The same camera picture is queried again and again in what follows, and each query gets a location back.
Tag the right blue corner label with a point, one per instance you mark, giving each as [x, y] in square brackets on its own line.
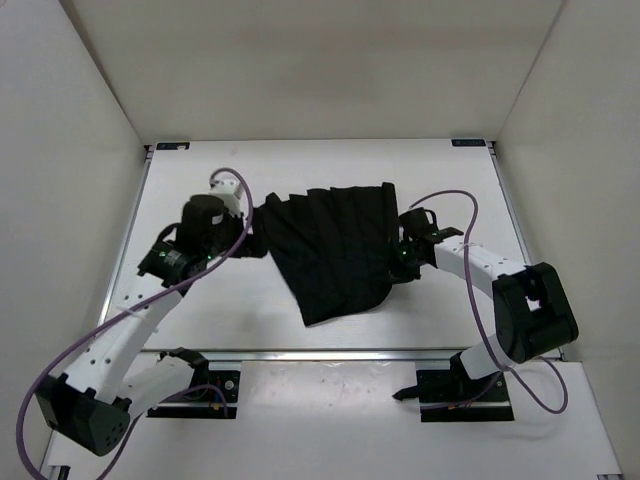
[468, 143]

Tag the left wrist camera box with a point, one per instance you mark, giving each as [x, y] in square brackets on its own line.
[230, 191]

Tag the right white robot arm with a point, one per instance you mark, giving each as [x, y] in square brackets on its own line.
[532, 314]

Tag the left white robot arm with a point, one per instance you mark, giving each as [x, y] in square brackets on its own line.
[94, 400]

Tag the aluminium table rail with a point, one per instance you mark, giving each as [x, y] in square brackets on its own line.
[336, 355]

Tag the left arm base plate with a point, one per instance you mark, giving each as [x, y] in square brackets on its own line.
[220, 403]

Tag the left blue corner label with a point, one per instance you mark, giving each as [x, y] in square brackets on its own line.
[172, 146]

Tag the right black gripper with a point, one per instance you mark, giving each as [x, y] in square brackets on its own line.
[398, 274]

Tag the blue corner label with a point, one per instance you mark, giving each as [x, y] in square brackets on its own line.
[172, 146]
[468, 143]

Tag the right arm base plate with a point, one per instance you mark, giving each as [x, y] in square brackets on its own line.
[445, 398]

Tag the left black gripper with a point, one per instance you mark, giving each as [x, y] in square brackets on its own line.
[253, 242]

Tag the black pleated skirt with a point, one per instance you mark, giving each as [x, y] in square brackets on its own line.
[333, 247]

